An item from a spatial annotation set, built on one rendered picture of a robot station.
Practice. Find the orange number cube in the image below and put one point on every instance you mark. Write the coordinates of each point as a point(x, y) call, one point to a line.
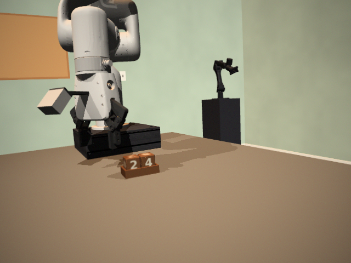
point(131, 162)
point(146, 159)

